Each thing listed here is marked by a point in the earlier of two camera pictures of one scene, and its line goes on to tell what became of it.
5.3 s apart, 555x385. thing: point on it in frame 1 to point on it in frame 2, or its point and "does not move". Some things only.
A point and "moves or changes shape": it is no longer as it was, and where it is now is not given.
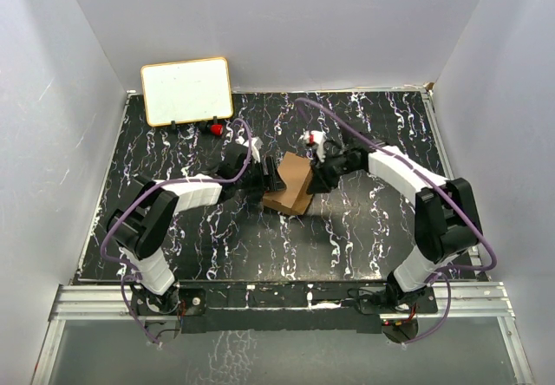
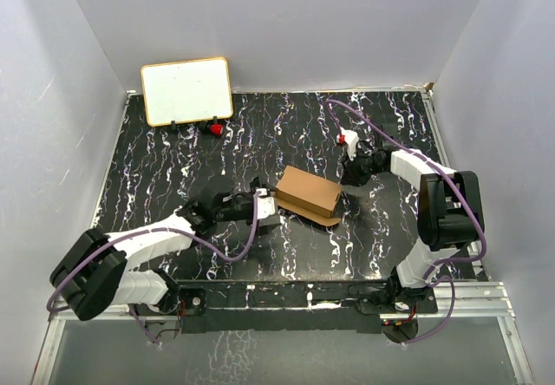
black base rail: [277, 307] does not move
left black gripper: [270, 183] to [264, 228]
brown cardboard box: [297, 171] moves or changes shape
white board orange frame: [186, 91] does not move
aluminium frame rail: [114, 303] does not move
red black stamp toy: [217, 128] does not move
